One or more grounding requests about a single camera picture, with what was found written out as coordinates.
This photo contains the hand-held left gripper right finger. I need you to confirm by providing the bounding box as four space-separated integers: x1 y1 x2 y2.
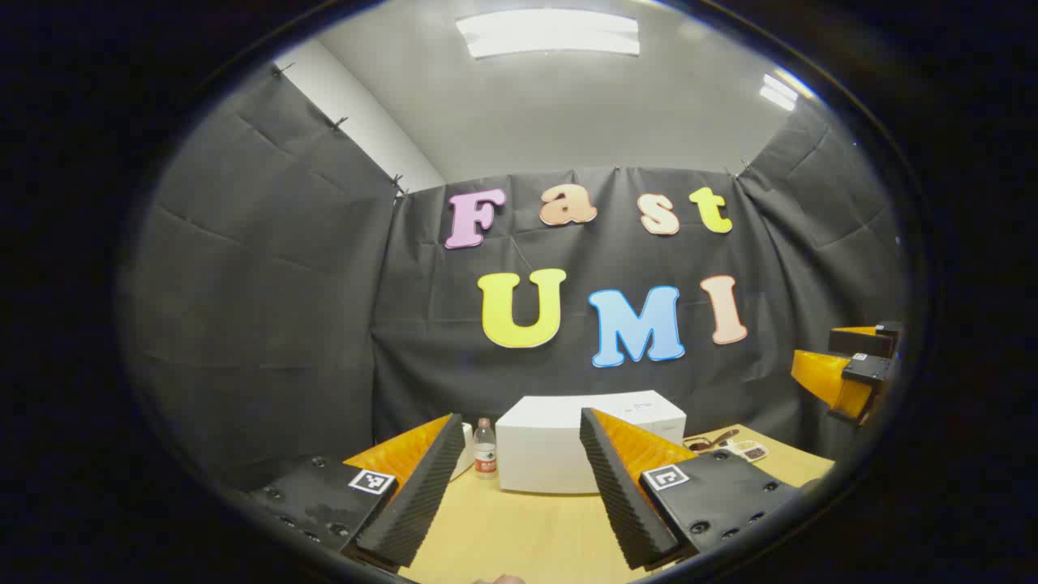
579 407 805 571

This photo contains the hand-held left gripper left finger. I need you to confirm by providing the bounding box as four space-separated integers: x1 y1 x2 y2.
247 412 466 570

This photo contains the white microwave oven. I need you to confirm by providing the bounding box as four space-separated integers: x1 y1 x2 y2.
495 392 688 496

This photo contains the white toaster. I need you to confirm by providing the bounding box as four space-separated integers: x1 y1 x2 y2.
450 422 476 482

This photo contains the clear plastic water bottle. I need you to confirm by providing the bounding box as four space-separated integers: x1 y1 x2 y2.
474 418 498 481

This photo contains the black backdrop cloth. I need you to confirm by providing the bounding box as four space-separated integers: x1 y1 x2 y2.
122 61 905 496

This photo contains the small ceiling light panel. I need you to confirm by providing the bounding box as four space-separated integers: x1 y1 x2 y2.
760 73 800 112

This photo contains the large ceiling light panel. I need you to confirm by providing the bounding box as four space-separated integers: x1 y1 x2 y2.
456 10 641 59

